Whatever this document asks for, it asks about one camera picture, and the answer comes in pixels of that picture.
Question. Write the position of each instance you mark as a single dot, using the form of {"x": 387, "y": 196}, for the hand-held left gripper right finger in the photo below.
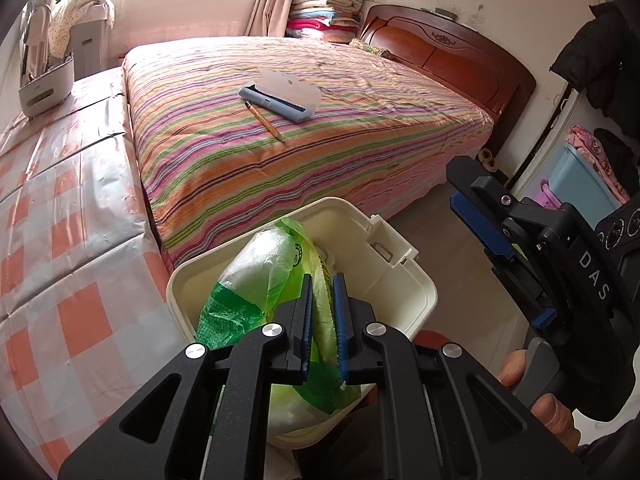
{"x": 341, "y": 330}

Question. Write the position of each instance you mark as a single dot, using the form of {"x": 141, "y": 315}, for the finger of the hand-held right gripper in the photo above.
{"x": 462, "y": 170}
{"x": 480, "y": 225}

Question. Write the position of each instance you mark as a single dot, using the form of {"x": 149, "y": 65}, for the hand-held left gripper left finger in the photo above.
{"x": 306, "y": 330}

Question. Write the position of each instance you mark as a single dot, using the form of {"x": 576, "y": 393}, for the yellow-green plastic bag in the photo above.
{"x": 322, "y": 355}

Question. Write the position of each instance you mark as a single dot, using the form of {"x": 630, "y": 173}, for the white plastic trash bin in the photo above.
{"x": 390, "y": 290}

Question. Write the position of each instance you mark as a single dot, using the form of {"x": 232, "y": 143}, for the green printed plastic bag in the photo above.
{"x": 235, "y": 300}

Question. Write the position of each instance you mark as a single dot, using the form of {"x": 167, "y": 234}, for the person's right forearm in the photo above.
{"x": 612, "y": 452}

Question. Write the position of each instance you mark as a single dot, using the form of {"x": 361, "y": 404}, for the person's right hand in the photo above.
{"x": 552, "y": 412}

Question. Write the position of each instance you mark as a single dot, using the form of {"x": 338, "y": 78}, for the pair of beige slippers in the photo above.
{"x": 487, "y": 160}

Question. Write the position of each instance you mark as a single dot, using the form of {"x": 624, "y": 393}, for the purple plastic stool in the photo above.
{"x": 549, "y": 196}

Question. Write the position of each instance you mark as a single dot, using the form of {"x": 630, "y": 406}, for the blue storage box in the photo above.
{"x": 580, "y": 180}

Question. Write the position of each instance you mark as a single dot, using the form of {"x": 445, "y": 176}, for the pink printed cloth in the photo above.
{"x": 600, "y": 160}

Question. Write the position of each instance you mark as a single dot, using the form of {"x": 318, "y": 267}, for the wooden bed headboard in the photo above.
{"x": 450, "y": 55}

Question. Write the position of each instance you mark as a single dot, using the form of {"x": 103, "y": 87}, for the floral pillow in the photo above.
{"x": 367, "y": 46}

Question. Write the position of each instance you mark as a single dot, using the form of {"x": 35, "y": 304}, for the black jacket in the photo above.
{"x": 600, "y": 60}

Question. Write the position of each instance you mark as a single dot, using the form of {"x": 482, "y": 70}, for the bed with striped cover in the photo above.
{"x": 225, "y": 170}

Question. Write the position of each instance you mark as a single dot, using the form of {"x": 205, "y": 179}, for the blue pencil case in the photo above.
{"x": 280, "y": 105}

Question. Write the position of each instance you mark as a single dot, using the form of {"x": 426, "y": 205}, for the wooden pencil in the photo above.
{"x": 265, "y": 121}

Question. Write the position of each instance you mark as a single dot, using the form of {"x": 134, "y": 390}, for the stack of folded blankets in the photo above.
{"x": 325, "y": 5}

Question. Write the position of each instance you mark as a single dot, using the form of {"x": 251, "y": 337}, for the orange checked tablecloth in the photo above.
{"x": 75, "y": 260}

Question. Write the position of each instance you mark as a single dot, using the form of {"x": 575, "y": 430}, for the white utensil holder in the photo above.
{"x": 45, "y": 90}

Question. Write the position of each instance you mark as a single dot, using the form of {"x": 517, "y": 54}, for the white standing appliance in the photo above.
{"x": 92, "y": 45}

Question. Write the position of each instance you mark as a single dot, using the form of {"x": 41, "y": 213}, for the polka dot cloth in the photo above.
{"x": 70, "y": 20}

